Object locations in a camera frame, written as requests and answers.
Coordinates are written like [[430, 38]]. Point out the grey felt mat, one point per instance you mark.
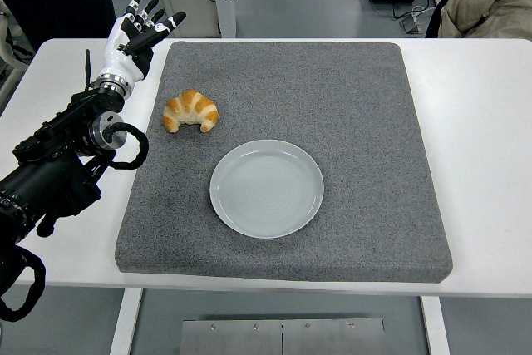
[[332, 122]]

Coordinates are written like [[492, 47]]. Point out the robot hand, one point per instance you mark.
[[120, 60]]

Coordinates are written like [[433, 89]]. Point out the pale grey round plate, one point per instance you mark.
[[266, 193]]

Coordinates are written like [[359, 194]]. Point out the grey metal plate with screws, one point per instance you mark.
[[249, 338]]

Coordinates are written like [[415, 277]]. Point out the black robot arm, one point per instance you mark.
[[50, 180]]

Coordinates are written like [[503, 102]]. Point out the croissant bread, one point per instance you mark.
[[191, 105]]

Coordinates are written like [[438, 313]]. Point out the white table leg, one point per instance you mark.
[[124, 321], [436, 326]]

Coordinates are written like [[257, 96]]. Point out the black chair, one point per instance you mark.
[[436, 14]]

